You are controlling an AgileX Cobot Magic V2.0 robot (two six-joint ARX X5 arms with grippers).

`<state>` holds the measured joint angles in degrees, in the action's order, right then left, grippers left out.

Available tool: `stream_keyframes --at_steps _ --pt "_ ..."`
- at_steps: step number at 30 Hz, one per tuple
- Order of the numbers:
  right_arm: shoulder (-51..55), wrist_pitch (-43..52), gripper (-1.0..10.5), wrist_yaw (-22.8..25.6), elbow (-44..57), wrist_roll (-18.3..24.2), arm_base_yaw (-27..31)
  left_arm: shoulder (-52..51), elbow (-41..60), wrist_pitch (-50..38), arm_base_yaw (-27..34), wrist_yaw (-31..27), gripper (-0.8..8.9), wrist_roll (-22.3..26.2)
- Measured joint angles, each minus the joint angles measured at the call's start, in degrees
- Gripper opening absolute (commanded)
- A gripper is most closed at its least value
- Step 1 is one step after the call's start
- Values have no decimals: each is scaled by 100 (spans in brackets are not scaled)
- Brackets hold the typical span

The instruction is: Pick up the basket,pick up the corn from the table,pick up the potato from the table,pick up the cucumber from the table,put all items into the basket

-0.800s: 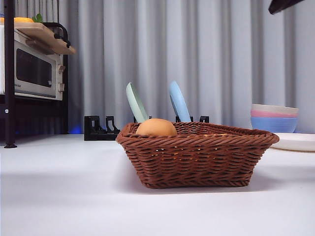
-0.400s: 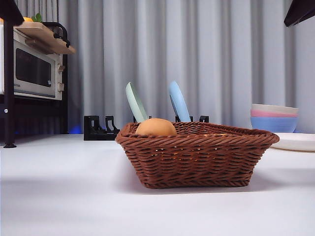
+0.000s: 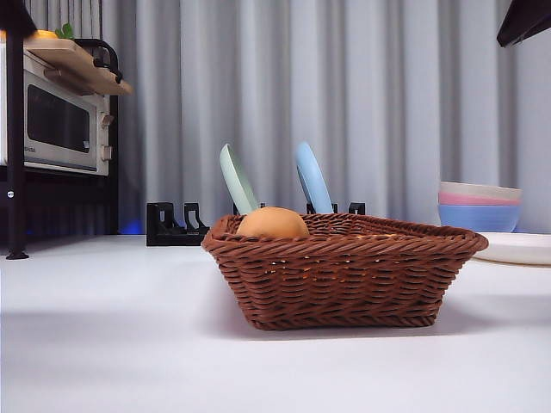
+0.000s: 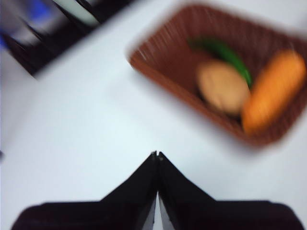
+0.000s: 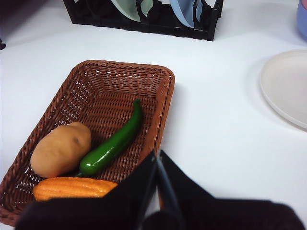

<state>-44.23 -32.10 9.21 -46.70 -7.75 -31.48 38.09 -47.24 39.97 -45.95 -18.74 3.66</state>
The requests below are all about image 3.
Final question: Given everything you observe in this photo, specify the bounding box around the yellow toy food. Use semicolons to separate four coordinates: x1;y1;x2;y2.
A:
23;28;59;41

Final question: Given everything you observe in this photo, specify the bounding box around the wooden cutting board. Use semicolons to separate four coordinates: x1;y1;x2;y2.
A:
23;38;134;96

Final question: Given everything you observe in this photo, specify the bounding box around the light blue plate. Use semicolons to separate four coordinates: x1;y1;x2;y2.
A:
294;141;335;215

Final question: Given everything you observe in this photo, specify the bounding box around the cream toaster oven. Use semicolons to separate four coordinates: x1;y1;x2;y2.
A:
0;42;115;177

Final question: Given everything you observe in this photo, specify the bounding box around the brown potato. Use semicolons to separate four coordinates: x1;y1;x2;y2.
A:
235;206;311;238

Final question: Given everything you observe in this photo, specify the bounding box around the blue bowl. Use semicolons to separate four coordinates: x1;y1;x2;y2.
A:
437;203;522;234

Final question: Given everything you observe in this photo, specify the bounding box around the black metal shelf frame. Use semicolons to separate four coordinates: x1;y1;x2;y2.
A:
0;29;121;261

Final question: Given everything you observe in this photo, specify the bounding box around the brown wicker basket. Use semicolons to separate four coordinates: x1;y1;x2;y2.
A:
201;213;491;331

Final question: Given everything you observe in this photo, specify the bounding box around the grey curtain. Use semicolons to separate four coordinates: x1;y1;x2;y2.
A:
25;0;551;237

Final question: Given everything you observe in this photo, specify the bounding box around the pale green plate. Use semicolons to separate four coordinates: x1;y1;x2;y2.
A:
219;143;260;215

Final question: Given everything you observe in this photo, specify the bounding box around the white bowl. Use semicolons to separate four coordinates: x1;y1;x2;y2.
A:
439;180;523;201

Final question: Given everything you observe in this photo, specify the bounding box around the black dish rack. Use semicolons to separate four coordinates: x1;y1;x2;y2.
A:
145;200;367;248

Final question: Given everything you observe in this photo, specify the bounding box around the white flat plate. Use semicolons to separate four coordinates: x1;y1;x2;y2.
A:
471;231;551;266

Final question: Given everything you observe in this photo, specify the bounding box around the pink bowl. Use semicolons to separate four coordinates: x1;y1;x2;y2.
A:
438;191;524;207

